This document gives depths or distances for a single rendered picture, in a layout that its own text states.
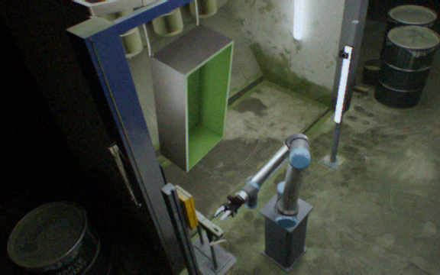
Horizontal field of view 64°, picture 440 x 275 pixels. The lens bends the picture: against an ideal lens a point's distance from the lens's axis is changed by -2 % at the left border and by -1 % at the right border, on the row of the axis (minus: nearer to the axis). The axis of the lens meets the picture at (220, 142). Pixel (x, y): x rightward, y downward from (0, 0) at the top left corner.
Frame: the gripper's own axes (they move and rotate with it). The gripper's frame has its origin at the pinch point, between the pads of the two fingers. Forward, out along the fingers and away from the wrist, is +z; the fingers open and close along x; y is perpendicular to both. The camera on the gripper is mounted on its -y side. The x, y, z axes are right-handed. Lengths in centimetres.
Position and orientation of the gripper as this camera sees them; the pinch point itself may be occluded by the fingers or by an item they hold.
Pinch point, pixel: (218, 216)
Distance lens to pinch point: 229.7
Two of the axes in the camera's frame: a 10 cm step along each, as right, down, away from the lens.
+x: -7.2, -4.1, 5.5
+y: 0.9, 7.3, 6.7
